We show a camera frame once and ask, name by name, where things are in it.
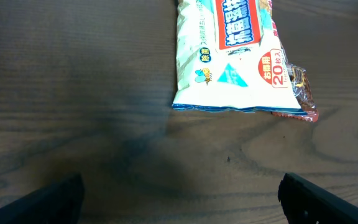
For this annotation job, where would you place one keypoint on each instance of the red Top candy bar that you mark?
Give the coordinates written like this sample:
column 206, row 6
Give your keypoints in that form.
column 302, row 92

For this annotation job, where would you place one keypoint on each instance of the yellow snack bag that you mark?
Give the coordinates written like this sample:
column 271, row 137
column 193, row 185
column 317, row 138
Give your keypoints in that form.
column 229, row 57

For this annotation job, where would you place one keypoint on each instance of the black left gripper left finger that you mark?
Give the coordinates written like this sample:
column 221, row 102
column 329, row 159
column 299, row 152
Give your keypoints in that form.
column 58, row 203

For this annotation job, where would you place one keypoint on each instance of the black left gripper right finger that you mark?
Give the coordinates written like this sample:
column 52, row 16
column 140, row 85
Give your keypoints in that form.
column 304, row 202

